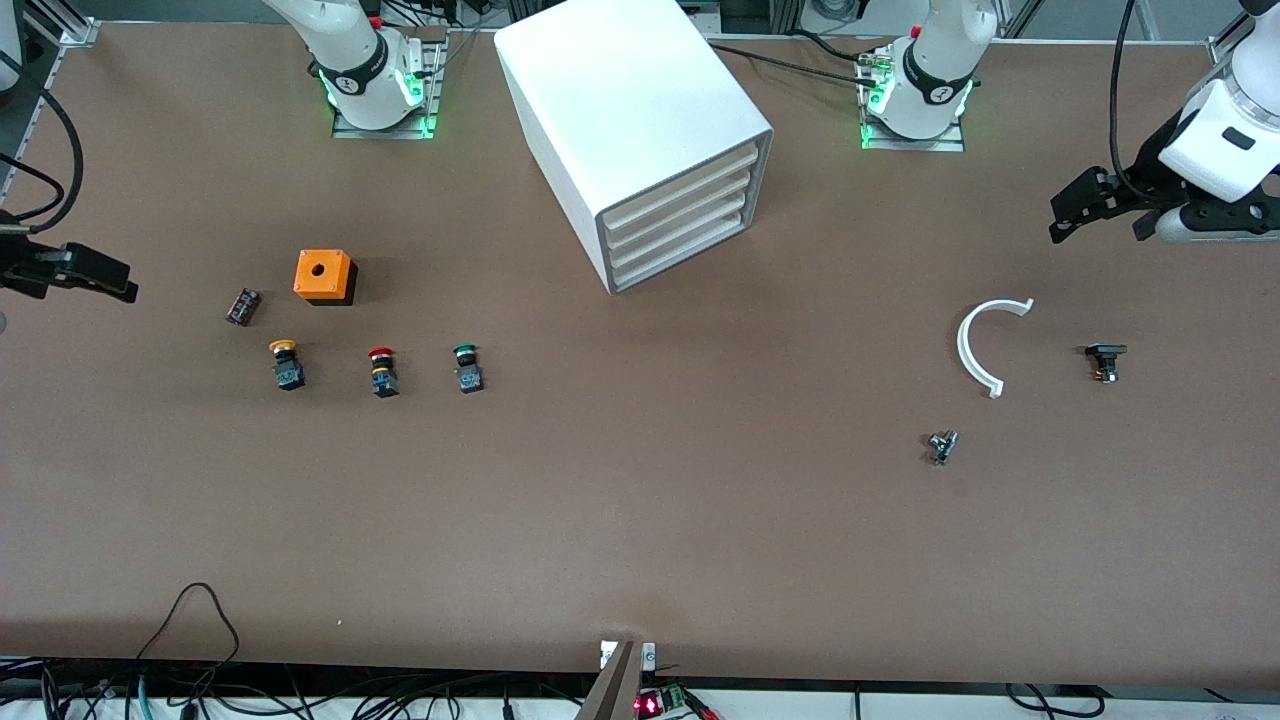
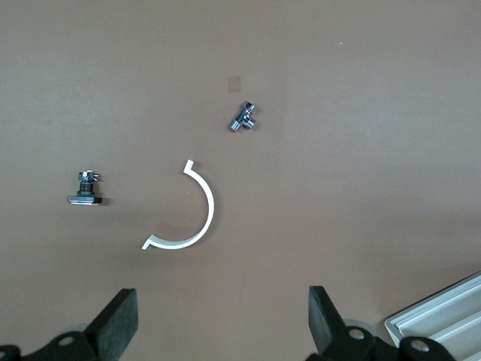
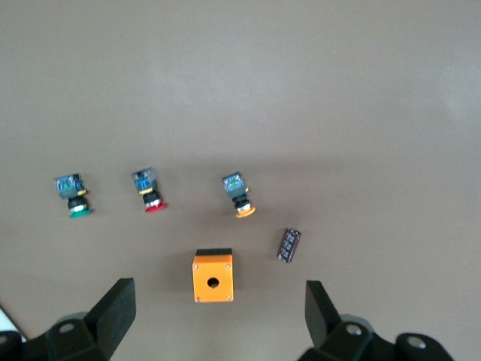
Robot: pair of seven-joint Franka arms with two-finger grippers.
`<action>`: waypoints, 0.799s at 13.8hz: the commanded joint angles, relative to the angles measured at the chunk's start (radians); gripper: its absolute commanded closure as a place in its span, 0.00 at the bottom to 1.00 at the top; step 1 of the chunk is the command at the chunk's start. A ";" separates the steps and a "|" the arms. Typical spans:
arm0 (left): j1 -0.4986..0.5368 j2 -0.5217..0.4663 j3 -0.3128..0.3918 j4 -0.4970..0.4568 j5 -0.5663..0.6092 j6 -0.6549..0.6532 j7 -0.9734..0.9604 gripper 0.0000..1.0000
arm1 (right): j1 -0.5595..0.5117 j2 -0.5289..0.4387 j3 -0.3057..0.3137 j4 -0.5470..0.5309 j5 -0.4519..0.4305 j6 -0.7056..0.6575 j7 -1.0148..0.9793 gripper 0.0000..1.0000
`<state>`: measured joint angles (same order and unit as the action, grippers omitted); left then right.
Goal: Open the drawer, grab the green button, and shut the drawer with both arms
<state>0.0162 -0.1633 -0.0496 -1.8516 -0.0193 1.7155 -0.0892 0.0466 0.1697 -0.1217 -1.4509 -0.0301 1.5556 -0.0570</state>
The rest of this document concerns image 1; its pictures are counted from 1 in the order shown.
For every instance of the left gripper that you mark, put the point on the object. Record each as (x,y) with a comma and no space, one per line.
(1146,172)

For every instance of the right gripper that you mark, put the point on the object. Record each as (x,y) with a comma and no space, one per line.
(22,270)

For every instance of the green push button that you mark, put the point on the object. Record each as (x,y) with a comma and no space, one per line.
(468,372)

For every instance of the white cabinet drawer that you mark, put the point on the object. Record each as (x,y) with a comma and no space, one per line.
(680,250)
(680,231)
(680,192)
(680,212)

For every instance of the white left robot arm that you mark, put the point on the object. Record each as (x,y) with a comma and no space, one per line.
(940,60)

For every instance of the yellow push button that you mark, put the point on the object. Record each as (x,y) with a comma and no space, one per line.
(287,372)

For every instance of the red push button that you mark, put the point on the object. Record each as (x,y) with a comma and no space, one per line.
(383,378)

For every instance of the white drawer cabinet housing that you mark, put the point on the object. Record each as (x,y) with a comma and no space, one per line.
(620,90)

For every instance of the small dark contact block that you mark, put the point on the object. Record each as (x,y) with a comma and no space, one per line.
(243,307)

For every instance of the chrome metal pipe fitting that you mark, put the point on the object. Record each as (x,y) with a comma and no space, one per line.
(942,447)

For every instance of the circuit board with red LED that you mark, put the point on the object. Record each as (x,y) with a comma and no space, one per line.
(652,705)

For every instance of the black flat-head switch component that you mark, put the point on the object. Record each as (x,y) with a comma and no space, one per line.
(1105,352)

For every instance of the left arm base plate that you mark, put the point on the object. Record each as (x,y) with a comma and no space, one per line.
(950,145)

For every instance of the white semicircular plastic bracket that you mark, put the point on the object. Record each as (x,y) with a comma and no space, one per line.
(965,350)

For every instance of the aluminium frame profile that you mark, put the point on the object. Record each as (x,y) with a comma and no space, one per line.
(1235,40)
(70,25)

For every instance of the orange button enclosure box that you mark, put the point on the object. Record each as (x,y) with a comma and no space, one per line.
(325,275)

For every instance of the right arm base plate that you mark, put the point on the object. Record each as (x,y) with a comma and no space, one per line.
(434,85)

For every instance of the small white mounting bracket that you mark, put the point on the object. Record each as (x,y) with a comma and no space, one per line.
(648,656)

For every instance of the brown angled post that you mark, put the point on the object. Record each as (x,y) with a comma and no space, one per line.
(612,690)

